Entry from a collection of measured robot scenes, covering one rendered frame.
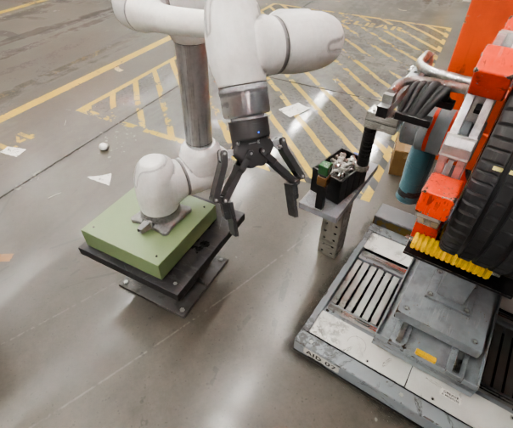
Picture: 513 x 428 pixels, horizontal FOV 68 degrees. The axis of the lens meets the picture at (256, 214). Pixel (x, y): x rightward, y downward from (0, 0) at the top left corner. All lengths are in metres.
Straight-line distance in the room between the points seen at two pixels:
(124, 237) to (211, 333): 0.54
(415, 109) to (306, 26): 0.41
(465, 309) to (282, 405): 0.76
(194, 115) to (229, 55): 0.71
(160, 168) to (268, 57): 0.80
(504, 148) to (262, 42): 0.56
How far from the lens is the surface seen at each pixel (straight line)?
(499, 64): 0.98
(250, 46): 0.68
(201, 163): 1.45
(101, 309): 1.85
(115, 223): 1.62
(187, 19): 0.96
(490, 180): 0.97
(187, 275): 1.47
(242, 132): 0.69
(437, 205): 0.98
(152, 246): 1.49
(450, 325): 1.58
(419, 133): 1.23
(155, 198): 1.44
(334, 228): 1.80
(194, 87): 1.33
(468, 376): 1.60
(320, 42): 0.77
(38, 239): 2.29
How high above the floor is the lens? 1.44
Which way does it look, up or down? 43 degrees down
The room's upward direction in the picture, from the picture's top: straight up
